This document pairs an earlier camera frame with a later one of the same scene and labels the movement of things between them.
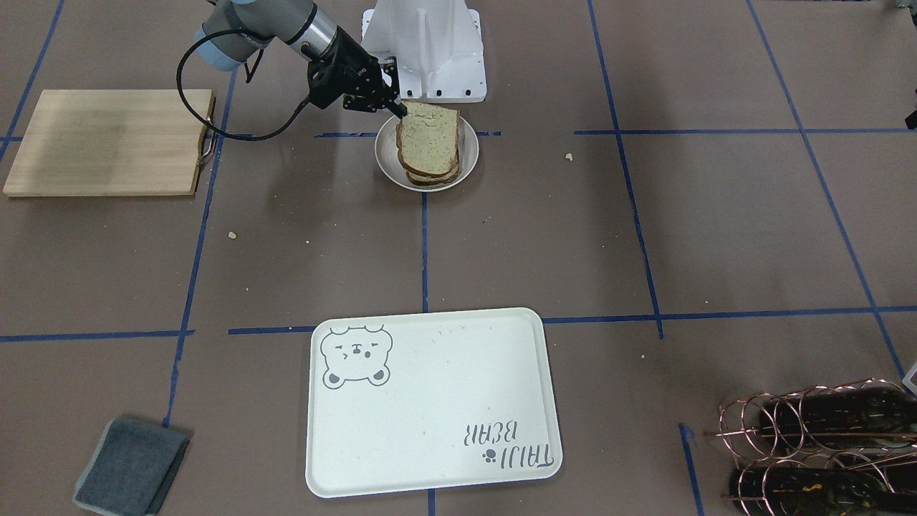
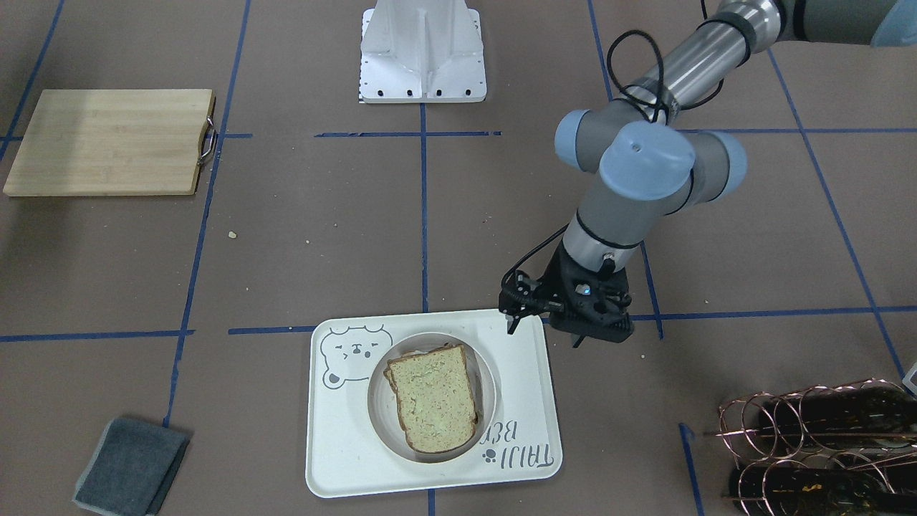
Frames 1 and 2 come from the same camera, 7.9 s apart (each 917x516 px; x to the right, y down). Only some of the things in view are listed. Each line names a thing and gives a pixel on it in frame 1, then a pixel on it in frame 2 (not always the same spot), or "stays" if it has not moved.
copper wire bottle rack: (847, 449) stays
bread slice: (427, 137) -> (435, 395)
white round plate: (388, 160) -> (384, 411)
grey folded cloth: (132, 469) stays
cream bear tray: (428, 400) stays
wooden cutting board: (112, 142) stays
